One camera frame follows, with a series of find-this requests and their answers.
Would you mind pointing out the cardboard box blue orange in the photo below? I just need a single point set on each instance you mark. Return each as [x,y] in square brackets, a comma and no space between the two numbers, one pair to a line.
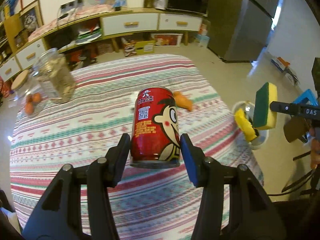
[280,63]

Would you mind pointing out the framed cat picture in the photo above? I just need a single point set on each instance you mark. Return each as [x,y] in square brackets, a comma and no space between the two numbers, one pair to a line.
[31,17]

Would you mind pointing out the grey refrigerator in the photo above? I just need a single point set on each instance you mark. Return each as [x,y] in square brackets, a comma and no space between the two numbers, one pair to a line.
[239,28]

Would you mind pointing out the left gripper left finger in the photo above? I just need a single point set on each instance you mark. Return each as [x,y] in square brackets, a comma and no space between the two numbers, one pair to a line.
[76,205]

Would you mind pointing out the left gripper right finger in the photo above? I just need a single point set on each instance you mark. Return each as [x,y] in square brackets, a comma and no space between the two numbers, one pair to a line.
[233,205]

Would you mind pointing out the white plastic trash bin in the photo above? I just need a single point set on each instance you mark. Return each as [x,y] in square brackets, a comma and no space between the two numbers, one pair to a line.
[263,135]

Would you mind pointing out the red framed picture on floor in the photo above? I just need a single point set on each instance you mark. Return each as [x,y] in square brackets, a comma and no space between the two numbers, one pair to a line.
[167,40]

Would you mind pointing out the yellow snack wrapper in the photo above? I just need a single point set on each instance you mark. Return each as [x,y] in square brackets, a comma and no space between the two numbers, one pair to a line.
[244,125]

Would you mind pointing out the red milk can front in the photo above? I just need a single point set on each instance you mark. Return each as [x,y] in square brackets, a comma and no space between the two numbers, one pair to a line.
[155,139]

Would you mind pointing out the long wooden tv cabinet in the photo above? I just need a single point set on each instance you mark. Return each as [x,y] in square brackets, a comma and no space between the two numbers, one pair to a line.
[112,24]

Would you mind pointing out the clear jar with nuts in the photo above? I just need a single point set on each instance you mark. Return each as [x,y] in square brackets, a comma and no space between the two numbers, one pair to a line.
[54,77]

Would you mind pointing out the blue plastic stool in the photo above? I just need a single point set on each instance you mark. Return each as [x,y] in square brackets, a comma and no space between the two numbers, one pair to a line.
[307,97]

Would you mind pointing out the glass jar with oranges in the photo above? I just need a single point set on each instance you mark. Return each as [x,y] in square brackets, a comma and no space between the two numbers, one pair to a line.
[28,94]

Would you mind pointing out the person's right hand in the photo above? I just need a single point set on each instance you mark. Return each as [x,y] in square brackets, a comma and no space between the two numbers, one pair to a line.
[315,149]

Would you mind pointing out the yellow green sponge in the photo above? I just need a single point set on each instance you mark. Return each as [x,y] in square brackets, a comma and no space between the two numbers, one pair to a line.
[263,117]

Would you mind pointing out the patterned striped tablecloth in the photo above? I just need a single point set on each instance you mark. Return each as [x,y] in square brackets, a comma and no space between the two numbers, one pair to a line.
[147,203]

